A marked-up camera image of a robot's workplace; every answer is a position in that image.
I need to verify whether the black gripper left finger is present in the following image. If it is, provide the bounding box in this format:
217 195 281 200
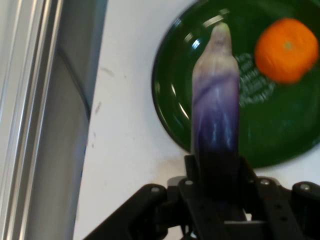
82 154 227 240

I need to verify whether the dark green round plate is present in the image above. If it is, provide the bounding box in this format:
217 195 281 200
151 0 320 169

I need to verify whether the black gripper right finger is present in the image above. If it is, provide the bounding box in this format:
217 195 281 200
238 155 320 240

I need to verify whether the aluminium wall rail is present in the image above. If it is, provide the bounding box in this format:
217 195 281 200
0 0 65 240

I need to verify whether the orange toy fruit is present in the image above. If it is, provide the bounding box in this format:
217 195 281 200
254 17 320 84

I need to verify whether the purple toy eggplant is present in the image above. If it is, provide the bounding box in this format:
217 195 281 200
190 22 248 222

